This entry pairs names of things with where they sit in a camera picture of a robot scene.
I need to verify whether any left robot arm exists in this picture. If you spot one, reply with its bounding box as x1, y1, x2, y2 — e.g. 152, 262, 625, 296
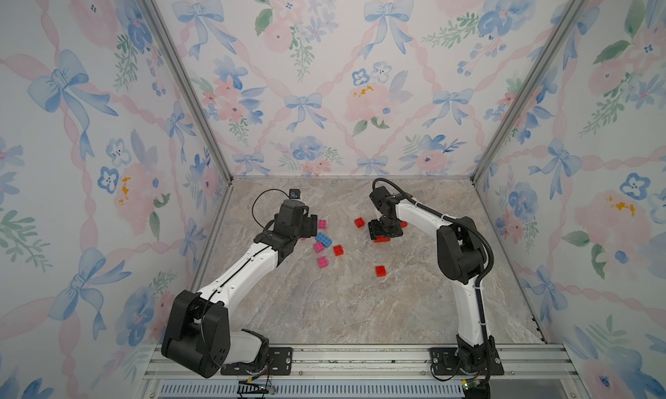
161, 199, 318, 378

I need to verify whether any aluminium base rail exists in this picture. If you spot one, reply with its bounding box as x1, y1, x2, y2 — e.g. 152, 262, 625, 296
136, 345, 590, 398

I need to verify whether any aluminium corner post left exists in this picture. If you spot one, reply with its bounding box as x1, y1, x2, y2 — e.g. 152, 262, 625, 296
137, 0, 232, 186

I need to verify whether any blue lego brick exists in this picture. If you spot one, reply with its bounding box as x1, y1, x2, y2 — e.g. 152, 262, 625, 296
315, 232, 332, 248

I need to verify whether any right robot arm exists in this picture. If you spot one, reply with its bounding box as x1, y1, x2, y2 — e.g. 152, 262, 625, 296
369, 178, 504, 383

